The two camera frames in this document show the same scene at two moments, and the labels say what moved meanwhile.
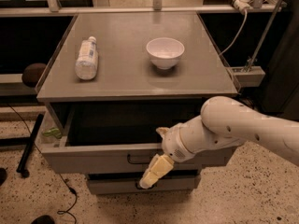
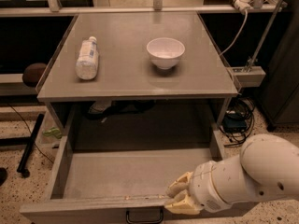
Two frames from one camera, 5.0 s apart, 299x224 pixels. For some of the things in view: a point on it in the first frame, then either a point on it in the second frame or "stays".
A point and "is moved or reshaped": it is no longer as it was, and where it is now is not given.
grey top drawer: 117,138 is moved or reshaped
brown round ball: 32,73 stays
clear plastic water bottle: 86,66 stays
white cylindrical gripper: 173,144 → 204,187
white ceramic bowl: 164,52 stays
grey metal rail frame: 255,77 stays
